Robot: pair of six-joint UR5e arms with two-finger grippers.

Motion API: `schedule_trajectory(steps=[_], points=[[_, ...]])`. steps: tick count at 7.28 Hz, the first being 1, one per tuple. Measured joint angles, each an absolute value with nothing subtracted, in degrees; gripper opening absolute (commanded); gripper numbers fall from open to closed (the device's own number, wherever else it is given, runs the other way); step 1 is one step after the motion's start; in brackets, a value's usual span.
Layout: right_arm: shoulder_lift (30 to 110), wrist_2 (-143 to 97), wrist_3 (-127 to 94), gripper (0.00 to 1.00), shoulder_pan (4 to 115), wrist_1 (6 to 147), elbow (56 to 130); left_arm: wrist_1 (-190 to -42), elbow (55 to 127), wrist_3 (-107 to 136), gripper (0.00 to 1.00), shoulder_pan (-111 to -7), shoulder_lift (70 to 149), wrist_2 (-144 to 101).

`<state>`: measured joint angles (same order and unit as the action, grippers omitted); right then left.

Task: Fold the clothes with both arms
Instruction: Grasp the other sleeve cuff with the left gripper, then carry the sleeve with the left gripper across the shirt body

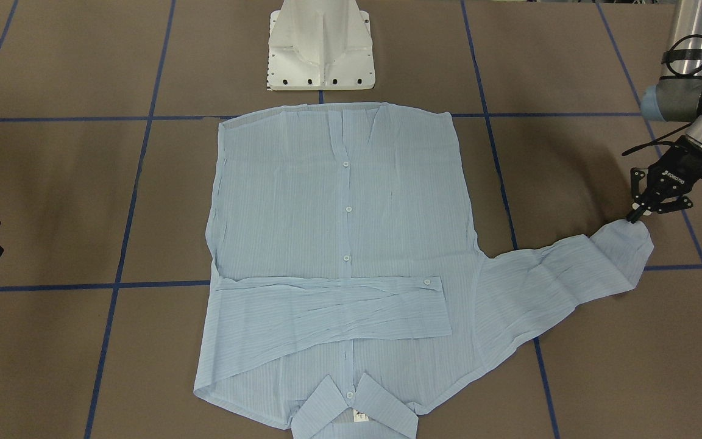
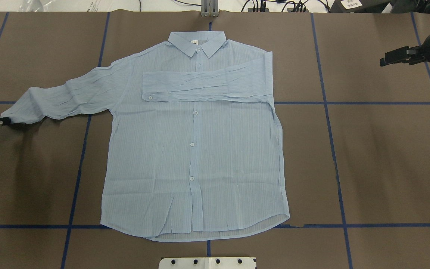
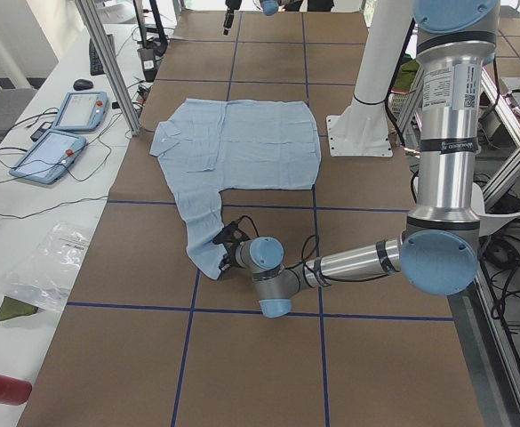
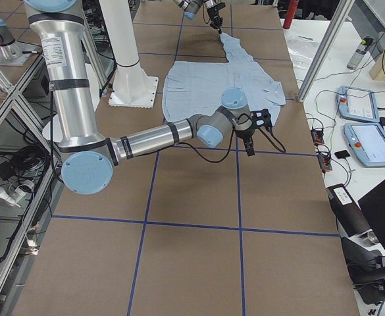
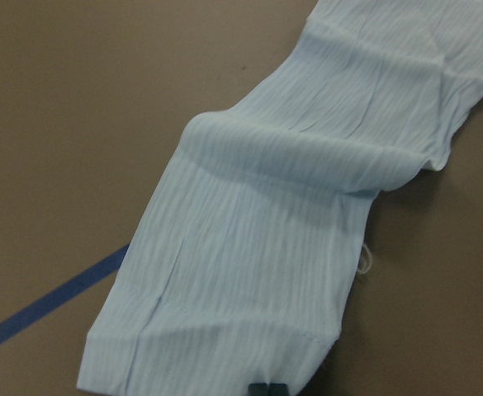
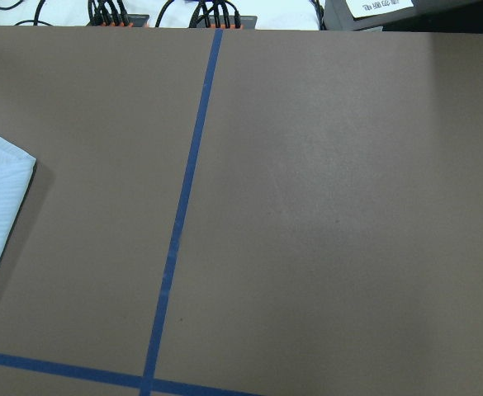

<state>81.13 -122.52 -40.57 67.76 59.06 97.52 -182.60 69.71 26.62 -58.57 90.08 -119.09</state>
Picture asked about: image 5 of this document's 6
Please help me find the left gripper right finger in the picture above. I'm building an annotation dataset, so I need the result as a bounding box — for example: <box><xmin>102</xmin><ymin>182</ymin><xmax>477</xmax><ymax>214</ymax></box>
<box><xmin>268</xmin><ymin>383</ymin><xmax>288</xmax><ymax>396</ymax></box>

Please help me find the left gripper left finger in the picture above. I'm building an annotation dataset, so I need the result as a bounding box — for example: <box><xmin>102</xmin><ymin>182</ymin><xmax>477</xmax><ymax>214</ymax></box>
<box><xmin>248</xmin><ymin>383</ymin><xmax>269</xmax><ymax>396</ymax></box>

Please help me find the light blue button shirt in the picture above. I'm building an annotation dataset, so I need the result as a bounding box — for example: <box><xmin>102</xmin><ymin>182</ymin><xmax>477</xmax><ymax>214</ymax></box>
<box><xmin>77</xmin><ymin>1</ymin><xmax>483</xmax><ymax>395</ymax></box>

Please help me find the crossing blue tape strip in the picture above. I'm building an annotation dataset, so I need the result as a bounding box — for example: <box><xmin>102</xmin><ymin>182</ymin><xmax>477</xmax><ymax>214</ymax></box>
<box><xmin>0</xmin><ymin>244</ymin><xmax>130</xmax><ymax>346</ymax></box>

